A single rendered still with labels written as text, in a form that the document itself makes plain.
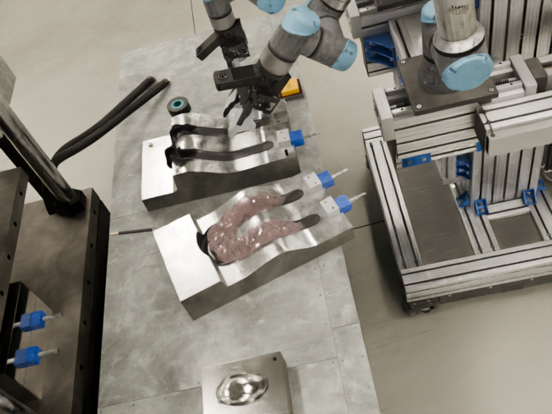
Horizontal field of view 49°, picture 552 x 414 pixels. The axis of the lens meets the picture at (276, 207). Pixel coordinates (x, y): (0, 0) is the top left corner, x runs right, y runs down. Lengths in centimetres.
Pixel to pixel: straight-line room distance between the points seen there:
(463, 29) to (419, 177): 123
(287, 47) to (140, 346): 88
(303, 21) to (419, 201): 132
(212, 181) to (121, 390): 66
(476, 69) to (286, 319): 78
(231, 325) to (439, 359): 100
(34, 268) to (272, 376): 92
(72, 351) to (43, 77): 275
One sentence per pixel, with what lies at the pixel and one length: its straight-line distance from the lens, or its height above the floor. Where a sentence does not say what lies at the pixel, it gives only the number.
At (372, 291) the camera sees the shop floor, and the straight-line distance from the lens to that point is 255.
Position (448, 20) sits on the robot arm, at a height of 135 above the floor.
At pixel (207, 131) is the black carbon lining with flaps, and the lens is 198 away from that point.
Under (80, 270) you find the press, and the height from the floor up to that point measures 78.
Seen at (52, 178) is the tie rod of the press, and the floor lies 95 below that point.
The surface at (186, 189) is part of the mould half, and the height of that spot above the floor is 86.
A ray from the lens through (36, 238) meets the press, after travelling 215.
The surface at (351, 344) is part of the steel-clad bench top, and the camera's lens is 157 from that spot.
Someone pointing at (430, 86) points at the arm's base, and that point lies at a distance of 172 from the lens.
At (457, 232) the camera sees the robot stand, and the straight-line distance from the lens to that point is 244.
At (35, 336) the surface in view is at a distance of 184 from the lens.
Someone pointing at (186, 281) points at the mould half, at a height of 91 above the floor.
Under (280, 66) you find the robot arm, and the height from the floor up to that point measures 134.
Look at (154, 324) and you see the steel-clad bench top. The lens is 175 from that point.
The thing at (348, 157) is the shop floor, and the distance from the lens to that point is 300.
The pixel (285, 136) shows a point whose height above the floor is 92.
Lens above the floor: 221
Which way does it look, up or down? 50 degrees down
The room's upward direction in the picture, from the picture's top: 20 degrees counter-clockwise
